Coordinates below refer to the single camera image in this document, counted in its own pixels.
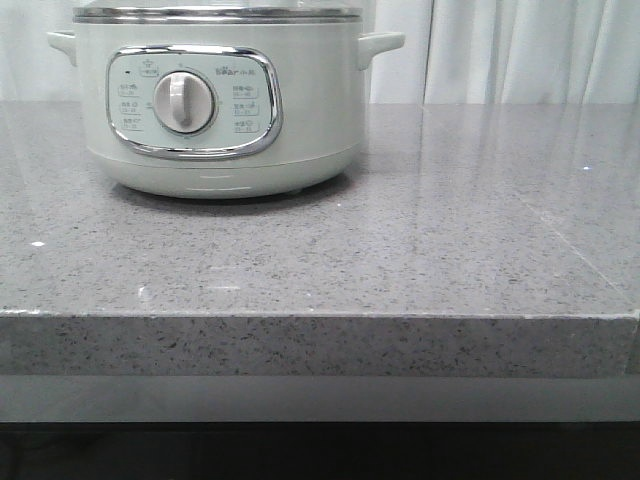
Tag glass pot lid gold knob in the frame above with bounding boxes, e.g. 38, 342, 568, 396
73, 1, 363, 23

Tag pale green electric cooking pot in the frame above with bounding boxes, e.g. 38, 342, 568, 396
47, 16, 405, 199

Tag white pleated curtain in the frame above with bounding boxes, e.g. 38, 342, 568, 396
1, 1, 639, 105

